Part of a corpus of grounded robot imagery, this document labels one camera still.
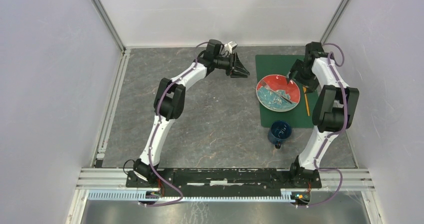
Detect red teal floral plate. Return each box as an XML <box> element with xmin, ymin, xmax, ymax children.
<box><xmin>256</xmin><ymin>74</ymin><xmax>301</xmax><ymax>113</ymax></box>

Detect aluminium frame rail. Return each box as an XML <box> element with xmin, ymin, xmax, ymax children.
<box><xmin>76</xmin><ymin>168</ymin><xmax>376</xmax><ymax>192</ymax></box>

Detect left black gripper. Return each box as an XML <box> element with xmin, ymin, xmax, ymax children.
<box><xmin>213</xmin><ymin>52</ymin><xmax>250</xmax><ymax>79</ymax></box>

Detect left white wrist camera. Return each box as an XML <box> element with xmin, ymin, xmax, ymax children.
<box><xmin>224</xmin><ymin>41</ymin><xmax>238</xmax><ymax>55</ymax></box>

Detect green rectangular placemat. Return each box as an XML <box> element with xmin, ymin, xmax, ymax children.
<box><xmin>255</xmin><ymin>54</ymin><xmax>319</xmax><ymax>129</ymax></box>

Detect blue slotted cable duct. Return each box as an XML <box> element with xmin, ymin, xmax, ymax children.
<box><xmin>87</xmin><ymin>190</ymin><xmax>310</xmax><ymax>204</ymax></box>

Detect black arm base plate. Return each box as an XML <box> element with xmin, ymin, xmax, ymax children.
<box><xmin>125</xmin><ymin>168</ymin><xmax>322</xmax><ymax>198</ymax></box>

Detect silver metal fork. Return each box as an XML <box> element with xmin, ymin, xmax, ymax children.
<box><xmin>259</xmin><ymin>80</ymin><xmax>293</xmax><ymax>104</ymax></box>

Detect yellow pencil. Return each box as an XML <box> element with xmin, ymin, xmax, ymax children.
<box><xmin>303</xmin><ymin>93</ymin><xmax>311</xmax><ymax>117</ymax></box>

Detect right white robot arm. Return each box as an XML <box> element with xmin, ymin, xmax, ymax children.
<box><xmin>287</xmin><ymin>41</ymin><xmax>360</xmax><ymax>188</ymax></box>

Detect dark blue mug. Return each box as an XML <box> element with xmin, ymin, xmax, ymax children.
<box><xmin>267</xmin><ymin>120</ymin><xmax>292</xmax><ymax>149</ymax></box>

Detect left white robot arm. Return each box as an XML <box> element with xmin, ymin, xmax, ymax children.
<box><xmin>133</xmin><ymin>39</ymin><xmax>250</xmax><ymax>188</ymax></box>

